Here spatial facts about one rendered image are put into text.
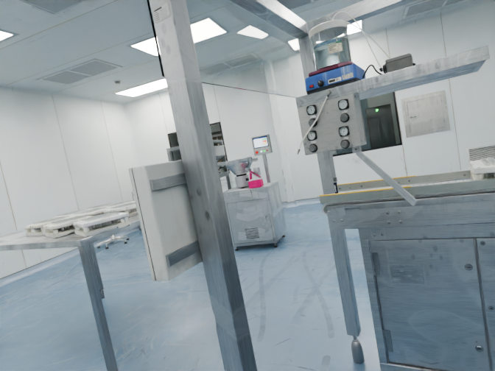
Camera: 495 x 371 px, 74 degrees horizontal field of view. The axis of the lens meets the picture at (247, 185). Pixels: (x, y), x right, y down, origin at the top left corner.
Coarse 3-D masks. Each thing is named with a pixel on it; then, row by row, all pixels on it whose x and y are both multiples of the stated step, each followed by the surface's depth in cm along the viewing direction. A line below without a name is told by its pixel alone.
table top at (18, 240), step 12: (132, 216) 228; (120, 228) 190; (0, 240) 234; (12, 240) 221; (24, 240) 209; (36, 240) 198; (48, 240) 189; (60, 240) 180; (72, 240) 172; (84, 240) 170; (96, 240) 176
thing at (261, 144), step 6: (252, 138) 429; (258, 138) 426; (264, 138) 424; (258, 144) 428; (264, 144) 425; (270, 144) 427; (258, 150) 429; (264, 150) 425; (270, 150) 424; (264, 156) 431; (264, 162) 433; (264, 168) 434
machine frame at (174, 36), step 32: (160, 0) 74; (256, 0) 110; (384, 0) 137; (160, 32) 76; (288, 32) 146; (192, 64) 77; (192, 96) 76; (192, 128) 75; (192, 160) 77; (320, 160) 161; (192, 192) 79; (224, 224) 80; (224, 256) 79; (224, 288) 79; (352, 288) 167; (224, 320) 81; (352, 320) 167; (224, 352) 82; (352, 352) 171
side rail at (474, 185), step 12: (468, 180) 109; (480, 180) 107; (492, 180) 105; (360, 192) 126; (372, 192) 124; (384, 192) 122; (396, 192) 120; (420, 192) 116; (432, 192) 114; (444, 192) 112
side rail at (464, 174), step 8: (416, 176) 140; (424, 176) 138; (432, 176) 137; (440, 176) 136; (448, 176) 134; (456, 176) 133; (464, 176) 131; (352, 184) 154; (360, 184) 152; (368, 184) 150; (376, 184) 149; (384, 184) 147; (400, 184) 144; (408, 184) 142
